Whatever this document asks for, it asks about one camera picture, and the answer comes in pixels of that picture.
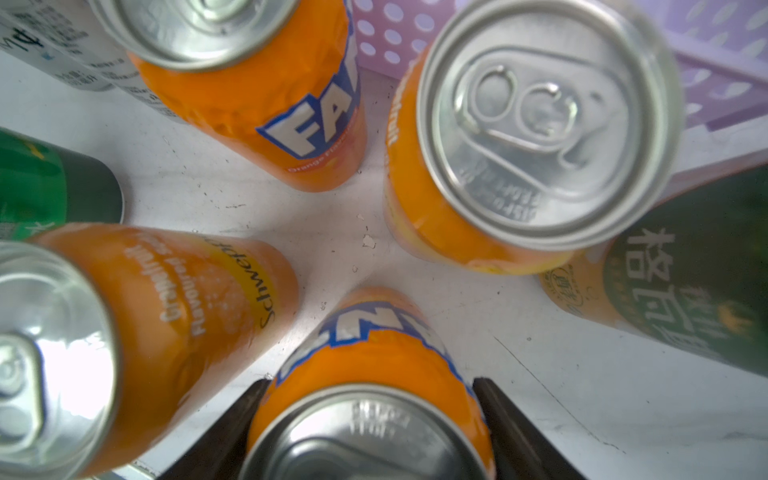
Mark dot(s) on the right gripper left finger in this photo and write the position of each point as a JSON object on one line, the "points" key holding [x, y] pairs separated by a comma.
{"points": [[220, 452]]}

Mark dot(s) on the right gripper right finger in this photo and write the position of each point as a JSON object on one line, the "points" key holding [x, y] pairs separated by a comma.
{"points": [[521, 450]]}

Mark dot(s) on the orange Fanta can back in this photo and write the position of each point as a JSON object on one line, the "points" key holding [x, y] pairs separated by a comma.
{"points": [[371, 393]]}

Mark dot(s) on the orange fanta can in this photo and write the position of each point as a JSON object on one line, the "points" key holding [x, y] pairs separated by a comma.
{"points": [[276, 81], [371, 393]]}

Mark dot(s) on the green gold-top can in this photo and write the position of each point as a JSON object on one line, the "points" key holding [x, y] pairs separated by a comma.
{"points": [[691, 274]]}

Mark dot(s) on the green Sprite can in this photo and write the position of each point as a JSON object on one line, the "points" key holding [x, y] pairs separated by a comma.
{"points": [[44, 186]]}

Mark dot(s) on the orange Schweppes can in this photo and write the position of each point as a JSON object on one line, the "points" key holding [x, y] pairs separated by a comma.
{"points": [[529, 131]]}

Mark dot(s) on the orange Fanta can front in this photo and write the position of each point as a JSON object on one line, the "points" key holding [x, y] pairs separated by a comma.
{"points": [[276, 81]]}

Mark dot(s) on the purple plastic basket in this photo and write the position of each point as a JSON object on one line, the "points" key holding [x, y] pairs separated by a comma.
{"points": [[721, 50]]}

